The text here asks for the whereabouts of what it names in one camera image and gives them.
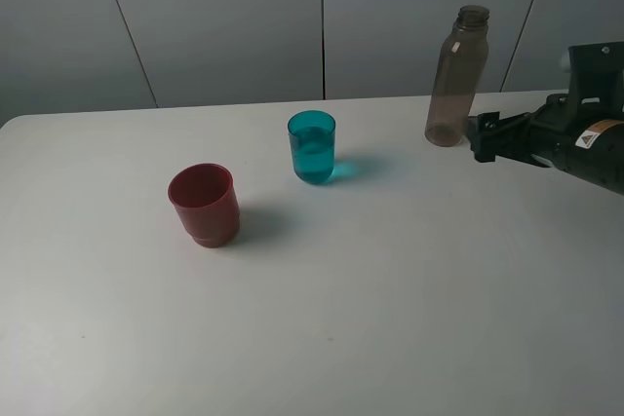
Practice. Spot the teal transparent plastic cup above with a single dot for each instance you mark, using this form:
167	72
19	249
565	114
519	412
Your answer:
312	139

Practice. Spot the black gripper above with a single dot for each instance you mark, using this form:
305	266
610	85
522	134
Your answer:
561	133

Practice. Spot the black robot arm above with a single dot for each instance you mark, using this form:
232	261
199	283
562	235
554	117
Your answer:
610	179

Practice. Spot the smoky transparent plastic bottle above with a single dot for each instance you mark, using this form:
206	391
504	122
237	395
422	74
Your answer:
462	60

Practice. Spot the red plastic cup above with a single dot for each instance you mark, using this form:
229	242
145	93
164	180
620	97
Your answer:
205	201

